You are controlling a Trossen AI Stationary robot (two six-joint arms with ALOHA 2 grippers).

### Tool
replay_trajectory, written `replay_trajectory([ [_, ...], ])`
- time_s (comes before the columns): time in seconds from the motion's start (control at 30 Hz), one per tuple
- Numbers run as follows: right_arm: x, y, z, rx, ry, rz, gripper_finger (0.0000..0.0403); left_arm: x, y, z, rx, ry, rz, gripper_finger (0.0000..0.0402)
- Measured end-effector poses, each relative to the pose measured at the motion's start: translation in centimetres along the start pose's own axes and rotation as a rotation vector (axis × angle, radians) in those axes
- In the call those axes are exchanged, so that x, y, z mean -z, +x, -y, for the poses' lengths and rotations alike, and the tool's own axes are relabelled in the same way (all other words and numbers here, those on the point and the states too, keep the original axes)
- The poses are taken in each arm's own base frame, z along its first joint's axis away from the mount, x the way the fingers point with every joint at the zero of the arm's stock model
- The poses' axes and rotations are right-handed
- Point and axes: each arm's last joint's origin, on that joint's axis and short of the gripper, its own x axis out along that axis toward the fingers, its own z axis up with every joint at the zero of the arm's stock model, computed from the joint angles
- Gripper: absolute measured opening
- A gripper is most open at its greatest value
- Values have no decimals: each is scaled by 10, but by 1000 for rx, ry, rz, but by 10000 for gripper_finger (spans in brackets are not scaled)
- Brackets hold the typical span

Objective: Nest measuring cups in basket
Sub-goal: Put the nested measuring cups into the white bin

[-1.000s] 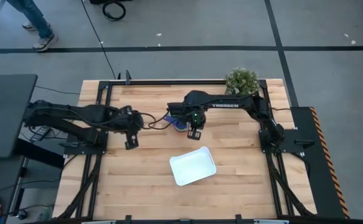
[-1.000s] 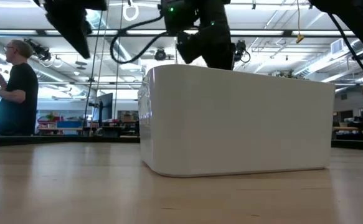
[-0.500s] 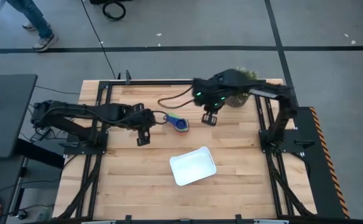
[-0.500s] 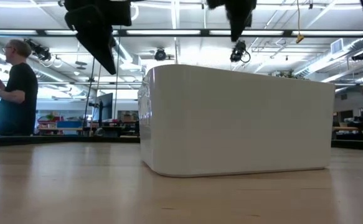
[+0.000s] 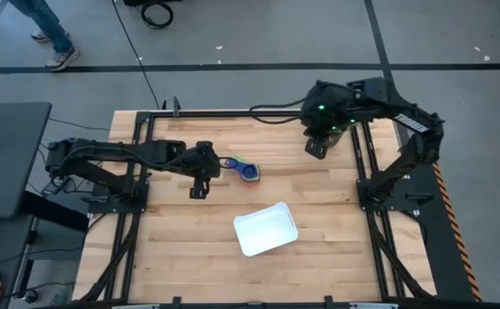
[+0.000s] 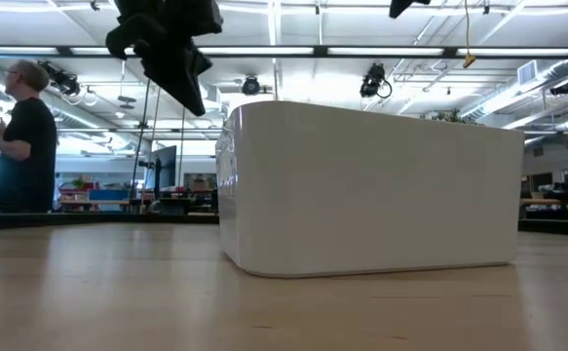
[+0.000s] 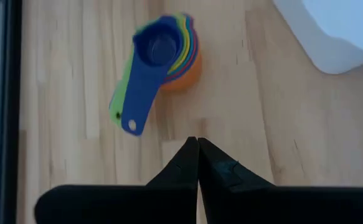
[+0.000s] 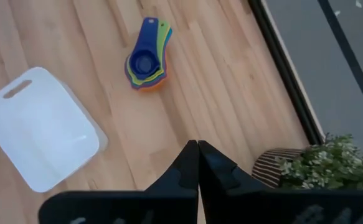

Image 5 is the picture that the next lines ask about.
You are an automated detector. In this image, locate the green measuring cup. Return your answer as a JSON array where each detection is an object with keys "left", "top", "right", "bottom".
[{"left": 227, "top": 154, "right": 262, "bottom": 182}]

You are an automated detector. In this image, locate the person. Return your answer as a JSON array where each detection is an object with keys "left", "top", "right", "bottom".
[{"left": 0, "top": 0, "right": 81, "bottom": 72}]

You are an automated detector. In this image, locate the thin black floor cable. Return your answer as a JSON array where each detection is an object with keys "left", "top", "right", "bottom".
[{"left": 47, "top": 118, "right": 111, "bottom": 132}]

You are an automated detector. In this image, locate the coiled black cable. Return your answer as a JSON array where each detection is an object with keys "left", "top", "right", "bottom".
[{"left": 141, "top": 1, "right": 175, "bottom": 30}]

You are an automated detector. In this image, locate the black equipment box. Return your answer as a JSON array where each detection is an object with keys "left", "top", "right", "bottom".
[{"left": 123, "top": 0, "right": 184, "bottom": 7}]

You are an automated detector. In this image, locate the black hazard-striped floor mat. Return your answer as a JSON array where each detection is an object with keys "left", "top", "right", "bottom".
[{"left": 399, "top": 146, "right": 483, "bottom": 301}]

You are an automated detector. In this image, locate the white plastic basket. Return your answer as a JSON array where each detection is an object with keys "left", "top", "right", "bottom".
[{"left": 232, "top": 201, "right": 299, "bottom": 258}]

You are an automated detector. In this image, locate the small navy measuring cup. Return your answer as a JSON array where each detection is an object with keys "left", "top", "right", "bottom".
[{"left": 224, "top": 157, "right": 257, "bottom": 180}]

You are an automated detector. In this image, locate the grey side table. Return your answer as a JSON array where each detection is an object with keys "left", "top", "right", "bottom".
[{"left": 0, "top": 216, "right": 36, "bottom": 309}]

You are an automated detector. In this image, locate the long black hanging cable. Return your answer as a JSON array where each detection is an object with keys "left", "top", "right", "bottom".
[{"left": 111, "top": 0, "right": 161, "bottom": 109}]

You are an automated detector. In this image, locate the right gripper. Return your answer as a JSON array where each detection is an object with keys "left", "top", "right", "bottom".
[{"left": 299, "top": 79, "right": 363, "bottom": 161}]

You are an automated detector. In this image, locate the dark grey desk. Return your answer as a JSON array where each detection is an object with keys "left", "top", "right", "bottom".
[{"left": 0, "top": 101, "right": 53, "bottom": 221}]

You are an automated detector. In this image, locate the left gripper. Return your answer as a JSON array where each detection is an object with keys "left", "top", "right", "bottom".
[{"left": 180, "top": 140, "right": 233, "bottom": 201}]

